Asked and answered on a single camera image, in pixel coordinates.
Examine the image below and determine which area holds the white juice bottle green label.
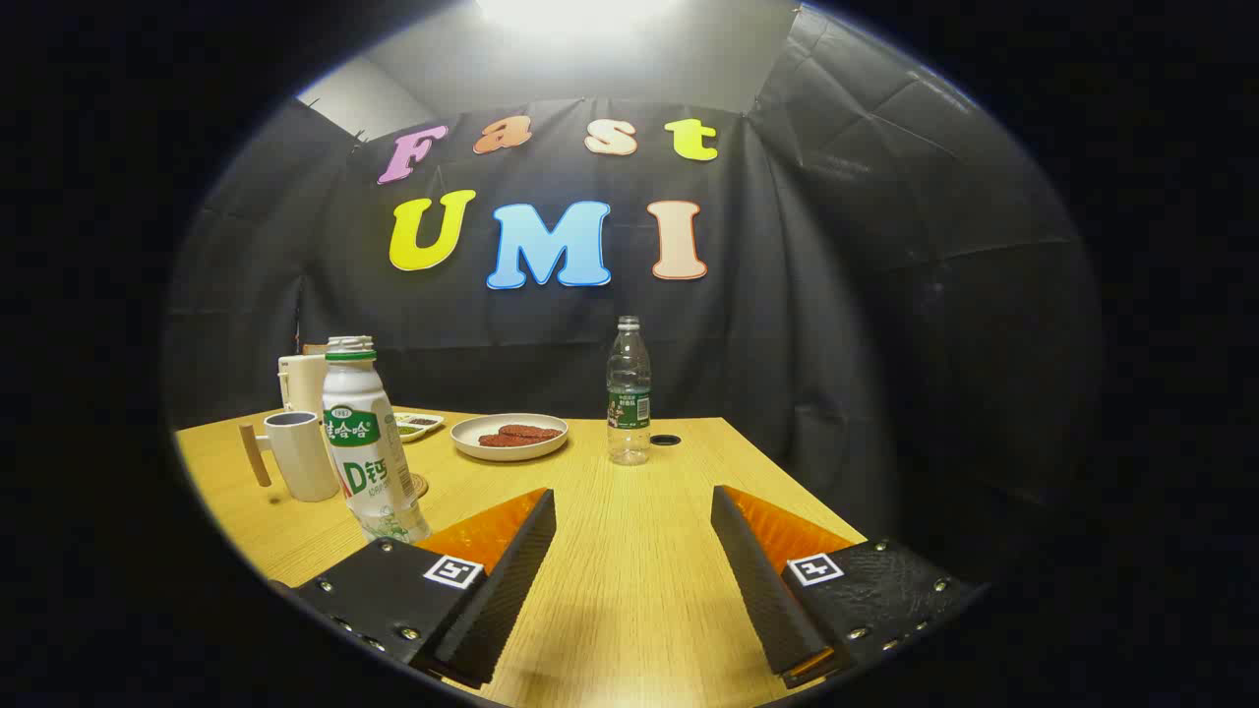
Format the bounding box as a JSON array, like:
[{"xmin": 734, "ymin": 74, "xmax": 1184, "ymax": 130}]
[{"xmin": 322, "ymin": 335, "xmax": 432, "ymax": 545}]

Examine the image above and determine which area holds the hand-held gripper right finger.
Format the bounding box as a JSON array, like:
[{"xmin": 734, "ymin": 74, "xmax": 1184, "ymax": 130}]
[{"xmin": 710, "ymin": 485, "xmax": 985, "ymax": 689}]

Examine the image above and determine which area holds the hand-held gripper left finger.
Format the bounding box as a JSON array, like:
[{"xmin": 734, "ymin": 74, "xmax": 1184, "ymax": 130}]
[{"xmin": 293, "ymin": 488, "xmax": 558, "ymax": 689}]

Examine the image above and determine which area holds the round white plate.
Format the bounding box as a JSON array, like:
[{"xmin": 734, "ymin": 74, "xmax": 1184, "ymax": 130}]
[{"xmin": 450, "ymin": 413, "xmax": 570, "ymax": 462}]

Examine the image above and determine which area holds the white cup wooden handle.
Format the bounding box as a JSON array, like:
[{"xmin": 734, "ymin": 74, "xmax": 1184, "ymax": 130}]
[{"xmin": 239, "ymin": 411, "xmax": 341, "ymax": 503}]

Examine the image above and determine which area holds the black backdrop cloth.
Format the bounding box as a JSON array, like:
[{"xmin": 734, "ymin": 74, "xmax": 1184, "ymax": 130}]
[{"xmin": 162, "ymin": 5, "xmax": 1103, "ymax": 552}]

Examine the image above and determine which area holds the wooden table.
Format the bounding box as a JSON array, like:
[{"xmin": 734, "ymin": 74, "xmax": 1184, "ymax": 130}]
[{"xmin": 175, "ymin": 406, "xmax": 869, "ymax": 708}]

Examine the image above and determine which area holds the clear plastic water bottle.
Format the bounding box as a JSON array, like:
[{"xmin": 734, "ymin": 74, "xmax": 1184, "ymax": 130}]
[{"xmin": 606, "ymin": 316, "xmax": 653, "ymax": 466}]

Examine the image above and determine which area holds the cream toaster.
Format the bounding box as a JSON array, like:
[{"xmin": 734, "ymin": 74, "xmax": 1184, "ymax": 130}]
[{"xmin": 278, "ymin": 354, "xmax": 330, "ymax": 420}]

